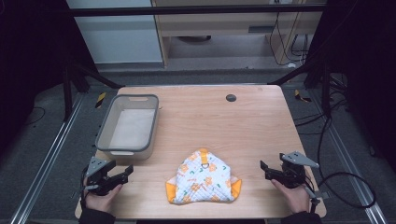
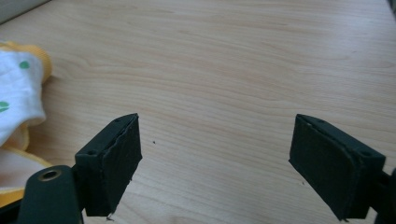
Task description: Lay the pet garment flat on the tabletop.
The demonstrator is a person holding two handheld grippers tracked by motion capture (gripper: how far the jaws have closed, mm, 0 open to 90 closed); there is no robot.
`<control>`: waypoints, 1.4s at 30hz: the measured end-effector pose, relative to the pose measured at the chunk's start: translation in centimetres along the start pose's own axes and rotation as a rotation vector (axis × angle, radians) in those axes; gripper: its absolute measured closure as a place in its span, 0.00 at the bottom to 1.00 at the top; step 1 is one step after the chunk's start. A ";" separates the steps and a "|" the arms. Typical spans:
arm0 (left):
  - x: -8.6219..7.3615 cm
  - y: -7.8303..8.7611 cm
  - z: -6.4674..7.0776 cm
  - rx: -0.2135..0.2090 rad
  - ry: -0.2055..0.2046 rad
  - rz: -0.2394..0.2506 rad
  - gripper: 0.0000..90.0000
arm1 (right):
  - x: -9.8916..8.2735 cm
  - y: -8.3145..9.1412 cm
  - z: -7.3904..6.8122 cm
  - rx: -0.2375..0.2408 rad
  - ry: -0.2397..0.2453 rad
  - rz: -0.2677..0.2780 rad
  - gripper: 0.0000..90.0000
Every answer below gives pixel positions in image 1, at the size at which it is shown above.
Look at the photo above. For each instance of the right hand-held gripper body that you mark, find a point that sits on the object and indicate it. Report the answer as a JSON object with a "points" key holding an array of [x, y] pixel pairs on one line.
{"points": [[294, 174]]}

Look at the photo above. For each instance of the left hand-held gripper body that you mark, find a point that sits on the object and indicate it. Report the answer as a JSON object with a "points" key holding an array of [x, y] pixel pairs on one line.
{"points": [[95, 169]]}

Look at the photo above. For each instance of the quilted printed cloth orange trim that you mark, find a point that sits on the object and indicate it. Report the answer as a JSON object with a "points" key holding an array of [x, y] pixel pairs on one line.
{"points": [[202, 182]]}

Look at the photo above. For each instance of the person's right hand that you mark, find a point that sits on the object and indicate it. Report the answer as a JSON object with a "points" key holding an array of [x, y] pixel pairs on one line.
{"points": [[295, 199]]}

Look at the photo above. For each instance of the person's left hand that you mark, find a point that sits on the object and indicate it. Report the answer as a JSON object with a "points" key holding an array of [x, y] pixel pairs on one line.
{"points": [[99, 202]]}

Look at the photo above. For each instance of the white plastic bin grey rim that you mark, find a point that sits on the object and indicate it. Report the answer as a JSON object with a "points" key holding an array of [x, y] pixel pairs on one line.
{"points": [[130, 130]]}

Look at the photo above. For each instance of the yellow black tape marker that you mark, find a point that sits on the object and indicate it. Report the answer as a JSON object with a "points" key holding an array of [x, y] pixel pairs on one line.
{"points": [[100, 100], [301, 96]]}

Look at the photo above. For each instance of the dark round table grommet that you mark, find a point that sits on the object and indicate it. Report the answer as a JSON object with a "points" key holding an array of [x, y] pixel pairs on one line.
{"points": [[231, 98]]}

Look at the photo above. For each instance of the black metal stand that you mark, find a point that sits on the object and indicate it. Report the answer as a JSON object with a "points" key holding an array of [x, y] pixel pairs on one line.
{"points": [[326, 90], [67, 93]]}

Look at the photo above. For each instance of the black curtain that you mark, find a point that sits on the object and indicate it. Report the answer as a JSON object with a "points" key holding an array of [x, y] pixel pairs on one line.
{"points": [[367, 62], [31, 62]]}

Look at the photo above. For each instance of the white cabinet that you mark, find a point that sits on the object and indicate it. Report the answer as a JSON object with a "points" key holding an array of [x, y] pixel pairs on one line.
{"points": [[118, 37]]}

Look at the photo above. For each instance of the light wooden desk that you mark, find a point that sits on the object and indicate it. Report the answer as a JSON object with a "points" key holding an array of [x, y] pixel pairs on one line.
{"points": [[218, 26]]}

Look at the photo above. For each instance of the aluminium floor rail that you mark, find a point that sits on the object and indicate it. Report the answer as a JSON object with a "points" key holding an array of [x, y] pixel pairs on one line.
{"points": [[46, 161], [355, 182]]}

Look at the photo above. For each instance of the black horizontal frame bar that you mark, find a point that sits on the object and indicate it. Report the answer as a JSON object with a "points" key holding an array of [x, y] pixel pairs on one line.
{"points": [[186, 10]]}

